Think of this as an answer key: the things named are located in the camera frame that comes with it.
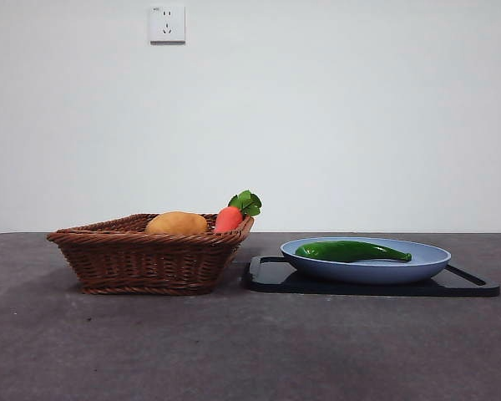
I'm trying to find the white wall socket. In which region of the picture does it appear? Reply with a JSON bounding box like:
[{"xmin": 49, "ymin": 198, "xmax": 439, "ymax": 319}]
[{"xmin": 149, "ymin": 3, "xmax": 187, "ymax": 44}]

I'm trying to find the blue round plate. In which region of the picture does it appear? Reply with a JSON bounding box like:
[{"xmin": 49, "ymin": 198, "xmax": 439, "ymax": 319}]
[{"xmin": 280, "ymin": 236, "xmax": 453, "ymax": 286}]

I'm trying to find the green pepper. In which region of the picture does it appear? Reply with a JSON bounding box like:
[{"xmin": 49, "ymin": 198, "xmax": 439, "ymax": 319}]
[{"xmin": 295, "ymin": 240, "xmax": 413, "ymax": 265}]

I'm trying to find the orange carrot with green leaves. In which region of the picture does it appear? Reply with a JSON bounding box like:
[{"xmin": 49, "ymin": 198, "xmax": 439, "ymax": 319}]
[{"xmin": 214, "ymin": 189, "xmax": 263, "ymax": 234}]

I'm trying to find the brown wicker basket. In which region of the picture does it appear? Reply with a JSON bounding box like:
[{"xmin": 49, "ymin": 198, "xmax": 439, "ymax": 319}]
[{"xmin": 46, "ymin": 212, "xmax": 256, "ymax": 297}]

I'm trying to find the yellow-brown potato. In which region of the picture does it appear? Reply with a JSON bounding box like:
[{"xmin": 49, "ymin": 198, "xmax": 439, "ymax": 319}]
[{"xmin": 144, "ymin": 211, "xmax": 210, "ymax": 236}]

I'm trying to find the black rectangular tray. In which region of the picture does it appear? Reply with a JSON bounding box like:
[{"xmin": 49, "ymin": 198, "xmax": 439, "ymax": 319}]
[{"xmin": 241, "ymin": 254, "xmax": 501, "ymax": 298}]

